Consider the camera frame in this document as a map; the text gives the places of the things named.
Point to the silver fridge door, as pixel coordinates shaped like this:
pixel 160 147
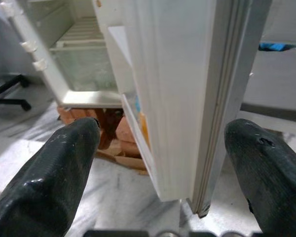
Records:
pixel 182 86

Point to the brown cardboard sheet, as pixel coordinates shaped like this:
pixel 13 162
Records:
pixel 130 161

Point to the blue cloth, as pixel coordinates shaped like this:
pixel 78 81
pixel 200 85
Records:
pixel 273 47

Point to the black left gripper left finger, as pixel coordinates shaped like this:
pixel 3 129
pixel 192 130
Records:
pixel 47 177

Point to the white fridge shelf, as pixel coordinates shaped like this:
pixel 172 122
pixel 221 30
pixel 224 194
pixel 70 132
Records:
pixel 84 29

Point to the orange brick stack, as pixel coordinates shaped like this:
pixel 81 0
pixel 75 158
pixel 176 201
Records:
pixel 128 138

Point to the orange blue packet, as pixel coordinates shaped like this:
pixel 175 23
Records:
pixel 144 123

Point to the grey small fridge body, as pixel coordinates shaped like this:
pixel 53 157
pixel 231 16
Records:
pixel 88 97

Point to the black office chair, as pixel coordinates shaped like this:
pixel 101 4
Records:
pixel 14 101

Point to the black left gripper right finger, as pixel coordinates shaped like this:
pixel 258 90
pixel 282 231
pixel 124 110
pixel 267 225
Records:
pixel 269 177

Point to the clear crisper drawer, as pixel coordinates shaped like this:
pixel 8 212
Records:
pixel 88 69

